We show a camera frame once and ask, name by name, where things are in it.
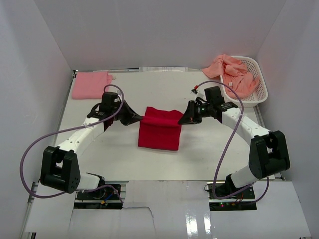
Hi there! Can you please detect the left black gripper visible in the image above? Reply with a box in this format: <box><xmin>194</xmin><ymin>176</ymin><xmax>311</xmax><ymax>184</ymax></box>
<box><xmin>111</xmin><ymin>100</ymin><xmax>142</xmax><ymax>126</ymax></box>

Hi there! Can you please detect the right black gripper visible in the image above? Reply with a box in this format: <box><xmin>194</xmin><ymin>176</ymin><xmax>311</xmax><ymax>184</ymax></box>
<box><xmin>178</xmin><ymin>101</ymin><xmax>213</xmax><ymax>125</ymax></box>

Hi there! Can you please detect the red t shirt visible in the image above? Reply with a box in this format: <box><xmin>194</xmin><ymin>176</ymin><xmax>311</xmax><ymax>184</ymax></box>
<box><xmin>138</xmin><ymin>107</ymin><xmax>183</xmax><ymax>151</ymax></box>

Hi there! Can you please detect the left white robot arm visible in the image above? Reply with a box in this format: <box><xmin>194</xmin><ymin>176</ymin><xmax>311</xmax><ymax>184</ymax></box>
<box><xmin>40</xmin><ymin>92</ymin><xmax>143</xmax><ymax>199</ymax></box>

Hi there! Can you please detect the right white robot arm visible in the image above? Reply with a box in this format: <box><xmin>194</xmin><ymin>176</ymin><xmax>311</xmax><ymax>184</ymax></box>
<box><xmin>178</xmin><ymin>87</ymin><xmax>291</xmax><ymax>199</ymax></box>

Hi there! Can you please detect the folded pink t shirt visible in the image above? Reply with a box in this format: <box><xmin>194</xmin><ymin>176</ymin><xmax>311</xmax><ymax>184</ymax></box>
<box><xmin>71</xmin><ymin>71</ymin><xmax>113</xmax><ymax>100</ymax></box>

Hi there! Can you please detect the salmon t shirt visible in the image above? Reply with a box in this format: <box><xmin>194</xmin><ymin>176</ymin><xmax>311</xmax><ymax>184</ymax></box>
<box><xmin>202</xmin><ymin>54</ymin><xmax>260</xmax><ymax>99</ymax></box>

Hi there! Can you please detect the white paper sheet rear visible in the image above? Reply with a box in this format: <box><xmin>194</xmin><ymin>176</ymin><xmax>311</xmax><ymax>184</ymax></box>
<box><xmin>139</xmin><ymin>67</ymin><xmax>188</xmax><ymax>72</ymax></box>

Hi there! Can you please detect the white plastic basket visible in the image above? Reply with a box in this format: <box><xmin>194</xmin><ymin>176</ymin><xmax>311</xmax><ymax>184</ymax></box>
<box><xmin>220</xmin><ymin>56</ymin><xmax>268</xmax><ymax>107</ymax></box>

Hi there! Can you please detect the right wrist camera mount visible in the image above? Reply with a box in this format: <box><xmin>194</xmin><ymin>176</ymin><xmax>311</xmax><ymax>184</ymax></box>
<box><xmin>191</xmin><ymin>85</ymin><xmax>204</xmax><ymax>99</ymax></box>

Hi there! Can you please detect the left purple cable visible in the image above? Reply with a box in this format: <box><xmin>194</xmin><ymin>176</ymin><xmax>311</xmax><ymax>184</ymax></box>
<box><xmin>19</xmin><ymin>84</ymin><xmax>125</xmax><ymax>203</ymax></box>

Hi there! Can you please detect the purple cable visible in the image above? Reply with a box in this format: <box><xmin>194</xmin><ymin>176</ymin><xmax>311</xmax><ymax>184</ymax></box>
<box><xmin>193</xmin><ymin>81</ymin><xmax>270</xmax><ymax>205</ymax></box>
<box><xmin>19</xmin><ymin>84</ymin><xmax>125</xmax><ymax>203</ymax></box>

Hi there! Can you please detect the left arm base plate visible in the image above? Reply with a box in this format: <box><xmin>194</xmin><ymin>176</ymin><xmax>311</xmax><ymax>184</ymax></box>
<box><xmin>74</xmin><ymin>184</ymin><xmax>126</xmax><ymax>210</ymax></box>

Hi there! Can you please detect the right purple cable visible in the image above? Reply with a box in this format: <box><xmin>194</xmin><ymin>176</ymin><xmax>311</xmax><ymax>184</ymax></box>
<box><xmin>193</xmin><ymin>81</ymin><xmax>270</xmax><ymax>205</ymax></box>

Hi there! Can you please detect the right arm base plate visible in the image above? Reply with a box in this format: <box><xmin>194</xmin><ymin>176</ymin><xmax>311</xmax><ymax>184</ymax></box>
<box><xmin>204</xmin><ymin>183</ymin><xmax>257</xmax><ymax>212</ymax></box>

